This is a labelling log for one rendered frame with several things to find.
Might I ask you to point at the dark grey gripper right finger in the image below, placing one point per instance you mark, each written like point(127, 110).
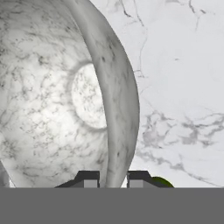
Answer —
point(138, 176)

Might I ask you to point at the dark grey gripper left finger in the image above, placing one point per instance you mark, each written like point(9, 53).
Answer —
point(87, 176)

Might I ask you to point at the white marble bowl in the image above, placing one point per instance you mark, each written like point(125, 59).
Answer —
point(43, 102)

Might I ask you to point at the green lime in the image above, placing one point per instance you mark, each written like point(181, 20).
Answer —
point(162, 182)

